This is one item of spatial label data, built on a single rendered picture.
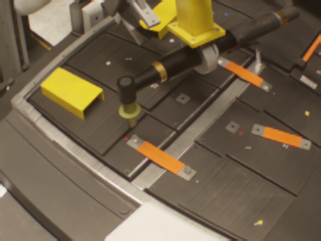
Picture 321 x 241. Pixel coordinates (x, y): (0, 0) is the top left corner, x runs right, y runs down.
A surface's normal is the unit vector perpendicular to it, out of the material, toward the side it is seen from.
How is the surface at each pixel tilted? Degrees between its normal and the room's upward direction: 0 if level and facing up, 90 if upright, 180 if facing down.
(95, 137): 0
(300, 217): 0
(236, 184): 0
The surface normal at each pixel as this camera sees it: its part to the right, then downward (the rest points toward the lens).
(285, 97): -0.07, -0.66
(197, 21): 0.57, 0.59
